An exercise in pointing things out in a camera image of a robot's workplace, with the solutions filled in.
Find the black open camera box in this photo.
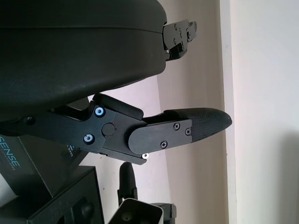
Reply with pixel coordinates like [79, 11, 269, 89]
[27, 165, 106, 224]

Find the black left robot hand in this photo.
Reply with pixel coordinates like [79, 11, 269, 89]
[0, 0, 233, 167]

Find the black RealSense box lid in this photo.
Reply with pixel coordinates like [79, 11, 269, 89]
[0, 98, 91, 198]

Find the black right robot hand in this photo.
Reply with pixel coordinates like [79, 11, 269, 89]
[117, 162, 178, 224]

